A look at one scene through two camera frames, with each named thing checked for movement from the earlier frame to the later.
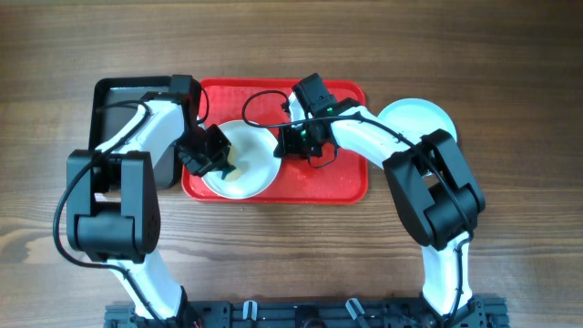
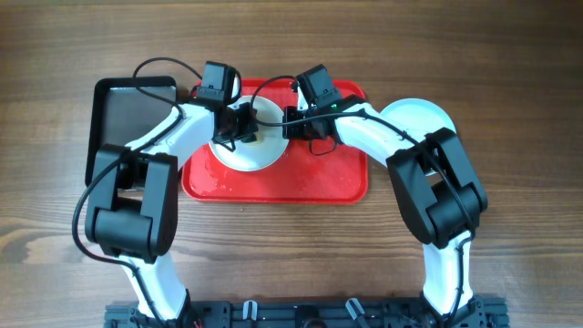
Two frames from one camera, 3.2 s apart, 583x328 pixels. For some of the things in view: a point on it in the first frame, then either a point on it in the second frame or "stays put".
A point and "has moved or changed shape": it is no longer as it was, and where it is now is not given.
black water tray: (108, 123) stays put
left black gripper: (219, 164) to (251, 128)
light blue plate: (417, 117) stays put
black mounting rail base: (482, 312) stays put
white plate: (257, 169) has moved or changed shape
